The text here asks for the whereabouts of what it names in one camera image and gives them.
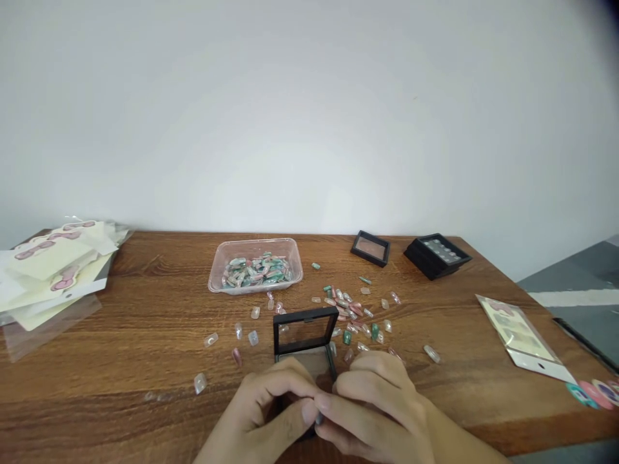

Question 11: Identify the person's left hand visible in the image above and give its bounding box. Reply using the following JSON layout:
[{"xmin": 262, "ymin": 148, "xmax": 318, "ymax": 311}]
[{"xmin": 193, "ymin": 357, "xmax": 322, "ymax": 464}]

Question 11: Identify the person's right hand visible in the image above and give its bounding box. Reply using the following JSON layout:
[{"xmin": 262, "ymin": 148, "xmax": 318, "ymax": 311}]
[{"xmin": 314, "ymin": 349, "xmax": 465, "ymax": 464}]

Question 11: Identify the open black display box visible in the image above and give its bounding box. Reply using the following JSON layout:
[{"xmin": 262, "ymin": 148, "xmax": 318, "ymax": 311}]
[{"xmin": 268, "ymin": 306, "xmax": 340, "ymax": 441}]

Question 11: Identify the scattered press-on nails group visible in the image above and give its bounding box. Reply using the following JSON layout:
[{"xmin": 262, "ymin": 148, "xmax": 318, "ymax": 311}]
[{"xmin": 193, "ymin": 262, "xmax": 442, "ymax": 396}]

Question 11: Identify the clear plastic container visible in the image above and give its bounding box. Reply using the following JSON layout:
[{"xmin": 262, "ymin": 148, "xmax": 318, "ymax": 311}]
[{"xmin": 208, "ymin": 237, "xmax": 304, "ymax": 296}]

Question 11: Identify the pile of nails in container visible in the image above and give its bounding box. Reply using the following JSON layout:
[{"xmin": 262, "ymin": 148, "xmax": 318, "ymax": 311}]
[{"xmin": 221, "ymin": 251, "xmax": 294, "ymax": 290}]

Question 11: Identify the clear packet with pink-bow card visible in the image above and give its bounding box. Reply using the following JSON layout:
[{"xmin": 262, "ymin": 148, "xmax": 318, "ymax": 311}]
[{"xmin": 475, "ymin": 293, "xmax": 577, "ymax": 383}]

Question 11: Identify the closed empty black display box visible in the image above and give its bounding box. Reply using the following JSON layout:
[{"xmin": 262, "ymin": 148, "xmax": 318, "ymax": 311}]
[{"xmin": 350, "ymin": 229, "xmax": 391, "ymax": 268}]

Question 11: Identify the black display box with nails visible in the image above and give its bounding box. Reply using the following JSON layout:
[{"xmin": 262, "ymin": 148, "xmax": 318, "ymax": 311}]
[{"xmin": 415, "ymin": 233, "xmax": 473, "ymax": 267}]

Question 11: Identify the teal round sticker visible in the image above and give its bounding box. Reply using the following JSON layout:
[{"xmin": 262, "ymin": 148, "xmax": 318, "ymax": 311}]
[{"xmin": 565, "ymin": 382, "xmax": 600, "ymax": 411}]

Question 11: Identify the pink round sticker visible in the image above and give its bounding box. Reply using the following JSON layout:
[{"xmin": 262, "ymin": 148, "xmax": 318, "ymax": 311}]
[{"xmin": 579, "ymin": 380, "xmax": 608, "ymax": 408}]

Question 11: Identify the black thin stick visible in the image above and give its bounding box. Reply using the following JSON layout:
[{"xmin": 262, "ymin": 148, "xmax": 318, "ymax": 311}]
[{"xmin": 553, "ymin": 316, "xmax": 619, "ymax": 374}]

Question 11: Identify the clear plastic sleeve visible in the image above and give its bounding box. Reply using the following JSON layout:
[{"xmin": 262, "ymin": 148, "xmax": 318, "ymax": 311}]
[{"xmin": 2, "ymin": 293, "xmax": 103, "ymax": 364}]

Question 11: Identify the dark purple round sticker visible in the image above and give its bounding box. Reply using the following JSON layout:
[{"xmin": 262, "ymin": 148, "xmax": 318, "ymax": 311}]
[{"xmin": 593, "ymin": 378, "xmax": 619, "ymax": 405}]

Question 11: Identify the pile of pink-bow packaging cards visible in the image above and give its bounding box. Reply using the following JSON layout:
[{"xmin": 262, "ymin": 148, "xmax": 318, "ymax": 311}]
[{"xmin": 0, "ymin": 216, "xmax": 132, "ymax": 333}]

